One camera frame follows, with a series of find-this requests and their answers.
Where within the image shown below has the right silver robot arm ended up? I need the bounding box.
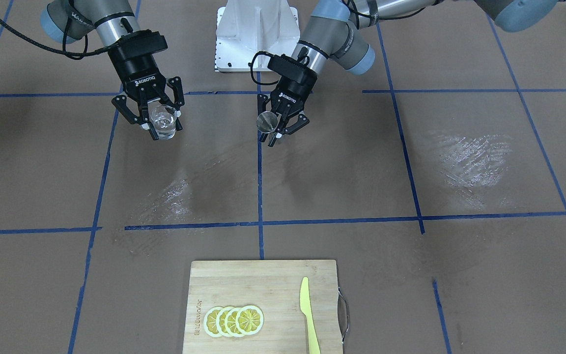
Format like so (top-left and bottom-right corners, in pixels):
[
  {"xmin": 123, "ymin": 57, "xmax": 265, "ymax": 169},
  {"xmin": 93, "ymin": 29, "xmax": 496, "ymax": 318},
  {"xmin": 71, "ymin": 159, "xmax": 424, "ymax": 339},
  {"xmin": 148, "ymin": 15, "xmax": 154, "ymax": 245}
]
[{"xmin": 41, "ymin": 0, "xmax": 184, "ymax": 140}]

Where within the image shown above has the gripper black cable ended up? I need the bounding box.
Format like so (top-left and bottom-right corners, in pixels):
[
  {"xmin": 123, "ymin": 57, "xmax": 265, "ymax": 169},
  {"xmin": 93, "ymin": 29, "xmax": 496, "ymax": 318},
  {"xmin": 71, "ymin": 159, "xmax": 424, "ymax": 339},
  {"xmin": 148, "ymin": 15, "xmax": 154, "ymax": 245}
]
[
  {"xmin": 250, "ymin": 49, "xmax": 308, "ymax": 84},
  {"xmin": 0, "ymin": 0, "xmax": 116, "ymax": 60}
]

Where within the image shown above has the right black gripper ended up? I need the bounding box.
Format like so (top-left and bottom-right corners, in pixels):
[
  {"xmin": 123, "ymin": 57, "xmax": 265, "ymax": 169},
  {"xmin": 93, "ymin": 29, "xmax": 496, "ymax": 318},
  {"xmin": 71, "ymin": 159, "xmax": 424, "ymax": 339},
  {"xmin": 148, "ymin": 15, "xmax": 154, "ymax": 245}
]
[{"xmin": 108, "ymin": 30, "xmax": 185, "ymax": 141}]

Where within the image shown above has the yellow plastic knife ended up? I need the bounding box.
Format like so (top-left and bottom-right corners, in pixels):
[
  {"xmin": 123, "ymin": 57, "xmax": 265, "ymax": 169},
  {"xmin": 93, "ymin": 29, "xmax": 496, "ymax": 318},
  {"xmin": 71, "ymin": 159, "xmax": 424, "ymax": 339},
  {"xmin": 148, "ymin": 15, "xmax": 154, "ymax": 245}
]
[{"xmin": 299, "ymin": 276, "xmax": 321, "ymax": 354}]

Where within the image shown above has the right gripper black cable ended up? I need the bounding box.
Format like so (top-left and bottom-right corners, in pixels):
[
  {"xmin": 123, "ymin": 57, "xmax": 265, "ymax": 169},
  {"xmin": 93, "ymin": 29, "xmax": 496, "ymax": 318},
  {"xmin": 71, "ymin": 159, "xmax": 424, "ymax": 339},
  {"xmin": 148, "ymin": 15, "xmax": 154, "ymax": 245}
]
[{"xmin": 0, "ymin": 0, "xmax": 116, "ymax": 60}]

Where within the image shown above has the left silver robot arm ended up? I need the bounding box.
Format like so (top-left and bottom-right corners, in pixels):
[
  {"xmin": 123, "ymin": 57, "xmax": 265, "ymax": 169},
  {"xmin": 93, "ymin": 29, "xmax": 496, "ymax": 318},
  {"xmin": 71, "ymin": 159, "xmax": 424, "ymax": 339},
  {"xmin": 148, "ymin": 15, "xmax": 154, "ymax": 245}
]
[{"xmin": 255, "ymin": 0, "xmax": 438, "ymax": 147}]

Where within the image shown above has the bamboo cutting board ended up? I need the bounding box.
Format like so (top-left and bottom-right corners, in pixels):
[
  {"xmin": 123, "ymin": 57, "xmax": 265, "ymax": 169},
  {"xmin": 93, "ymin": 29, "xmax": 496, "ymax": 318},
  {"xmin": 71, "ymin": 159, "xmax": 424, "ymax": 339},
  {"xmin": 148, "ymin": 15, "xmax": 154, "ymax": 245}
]
[{"xmin": 182, "ymin": 260, "xmax": 343, "ymax": 354}]

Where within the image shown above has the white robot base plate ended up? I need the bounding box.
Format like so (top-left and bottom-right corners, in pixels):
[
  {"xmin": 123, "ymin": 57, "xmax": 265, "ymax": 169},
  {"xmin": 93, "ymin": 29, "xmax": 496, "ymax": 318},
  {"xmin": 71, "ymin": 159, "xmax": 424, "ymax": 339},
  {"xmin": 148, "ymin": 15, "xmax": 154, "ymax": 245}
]
[{"xmin": 214, "ymin": 0, "xmax": 300, "ymax": 72}]

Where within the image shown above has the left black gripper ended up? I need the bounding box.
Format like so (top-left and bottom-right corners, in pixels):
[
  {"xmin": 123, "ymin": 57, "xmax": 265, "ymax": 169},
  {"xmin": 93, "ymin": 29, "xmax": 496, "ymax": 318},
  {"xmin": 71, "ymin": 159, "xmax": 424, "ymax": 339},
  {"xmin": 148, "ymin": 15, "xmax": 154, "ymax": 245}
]
[{"xmin": 256, "ymin": 55, "xmax": 317, "ymax": 147}]

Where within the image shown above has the clear glass cup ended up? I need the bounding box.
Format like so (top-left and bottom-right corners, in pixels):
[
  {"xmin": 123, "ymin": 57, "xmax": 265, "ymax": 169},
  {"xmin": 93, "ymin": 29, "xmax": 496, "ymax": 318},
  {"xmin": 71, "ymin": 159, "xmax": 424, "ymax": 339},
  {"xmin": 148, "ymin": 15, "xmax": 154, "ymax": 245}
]
[{"xmin": 150, "ymin": 104, "xmax": 180, "ymax": 140}]

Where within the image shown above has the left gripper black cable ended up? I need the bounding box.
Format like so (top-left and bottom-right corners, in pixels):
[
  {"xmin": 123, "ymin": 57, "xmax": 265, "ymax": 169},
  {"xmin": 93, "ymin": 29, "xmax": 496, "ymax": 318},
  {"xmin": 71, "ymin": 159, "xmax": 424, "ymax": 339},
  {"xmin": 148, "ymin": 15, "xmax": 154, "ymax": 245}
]
[{"xmin": 250, "ymin": 49, "xmax": 308, "ymax": 84}]

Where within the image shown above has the brown paper table mat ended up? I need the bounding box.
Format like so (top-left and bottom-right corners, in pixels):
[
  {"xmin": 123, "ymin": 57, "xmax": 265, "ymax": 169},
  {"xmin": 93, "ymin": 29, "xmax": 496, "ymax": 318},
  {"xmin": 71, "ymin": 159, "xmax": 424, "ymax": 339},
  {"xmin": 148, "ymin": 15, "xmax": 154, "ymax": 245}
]
[{"xmin": 0, "ymin": 0, "xmax": 566, "ymax": 354}]

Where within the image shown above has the steel jigger measuring cup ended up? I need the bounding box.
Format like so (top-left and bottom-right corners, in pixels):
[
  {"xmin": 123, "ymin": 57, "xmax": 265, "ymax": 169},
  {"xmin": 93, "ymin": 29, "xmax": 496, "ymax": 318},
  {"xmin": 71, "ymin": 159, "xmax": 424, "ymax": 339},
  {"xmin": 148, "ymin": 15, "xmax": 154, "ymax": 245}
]
[{"xmin": 256, "ymin": 111, "xmax": 280, "ymax": 134}]

